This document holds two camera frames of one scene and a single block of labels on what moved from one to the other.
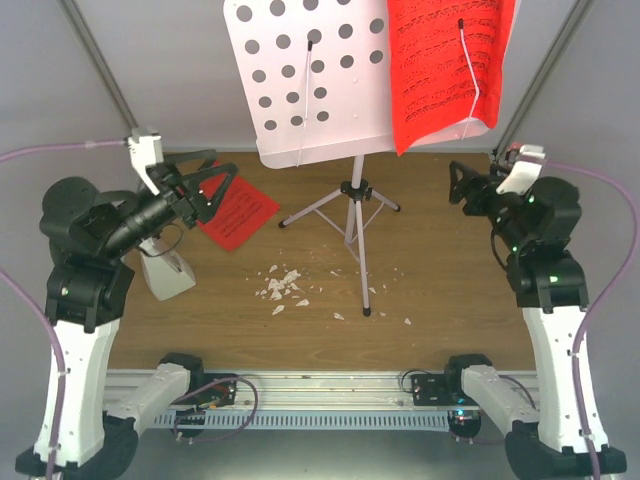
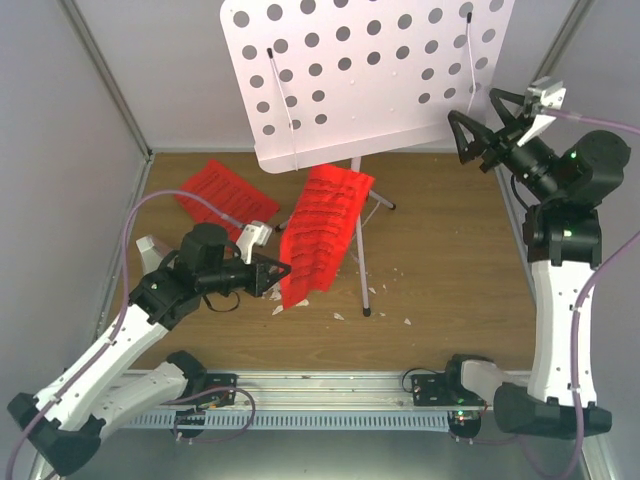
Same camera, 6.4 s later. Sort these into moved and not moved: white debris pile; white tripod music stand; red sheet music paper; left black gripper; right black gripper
Moved: right black gripper; left black gripper
Not moved: white tripod music stand; red sheet music paper; white debris pile
